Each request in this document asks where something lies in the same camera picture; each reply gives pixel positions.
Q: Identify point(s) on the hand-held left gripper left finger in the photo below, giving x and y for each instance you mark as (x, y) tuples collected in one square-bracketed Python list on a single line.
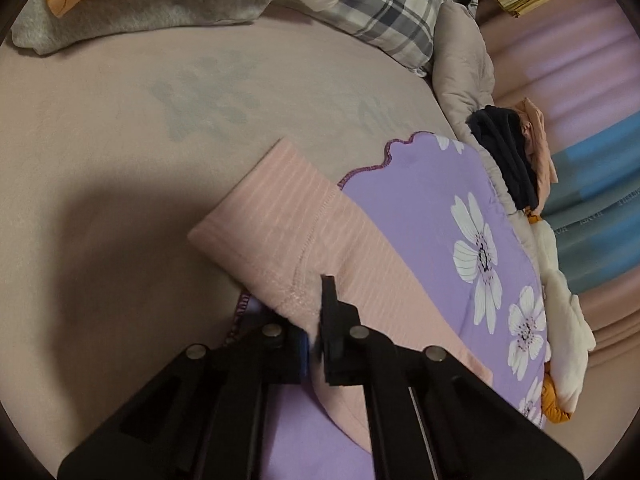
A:
[(301, 356)]

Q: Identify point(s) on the mustard orange cloth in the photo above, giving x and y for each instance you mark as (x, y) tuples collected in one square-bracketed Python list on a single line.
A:
[(555, 406)]

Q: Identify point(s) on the white plush cloth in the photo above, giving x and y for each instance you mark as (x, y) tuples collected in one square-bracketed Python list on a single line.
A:
[(565, 320)]

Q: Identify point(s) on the purple floral blanket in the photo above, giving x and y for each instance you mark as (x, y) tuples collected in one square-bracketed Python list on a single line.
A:
[(425, 195)]

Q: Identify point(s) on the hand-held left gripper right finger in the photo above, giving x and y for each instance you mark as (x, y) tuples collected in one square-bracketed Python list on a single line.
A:
[(332, 340)]

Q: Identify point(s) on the pink striped small garment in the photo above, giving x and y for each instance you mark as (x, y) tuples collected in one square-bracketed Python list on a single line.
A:
[(310, 220)]

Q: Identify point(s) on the grey plaid pillow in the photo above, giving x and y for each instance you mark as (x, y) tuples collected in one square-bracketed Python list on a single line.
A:
[(390, 10)]

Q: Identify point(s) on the beige quilt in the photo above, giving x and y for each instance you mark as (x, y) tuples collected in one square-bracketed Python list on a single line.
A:
[(460, 60)]

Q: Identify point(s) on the grey fleece blanket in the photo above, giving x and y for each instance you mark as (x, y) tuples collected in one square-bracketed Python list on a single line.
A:
[(150, 10)]

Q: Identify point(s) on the dark navy clothes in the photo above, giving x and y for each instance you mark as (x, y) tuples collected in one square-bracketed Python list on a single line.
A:
[(505, 145)]

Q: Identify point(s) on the beige bed sheet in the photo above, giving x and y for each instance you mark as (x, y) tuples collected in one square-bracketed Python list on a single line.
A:
[(125, 160)]

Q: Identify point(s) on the peach cloth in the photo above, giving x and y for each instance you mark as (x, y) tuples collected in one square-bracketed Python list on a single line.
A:
[(542, 150)]

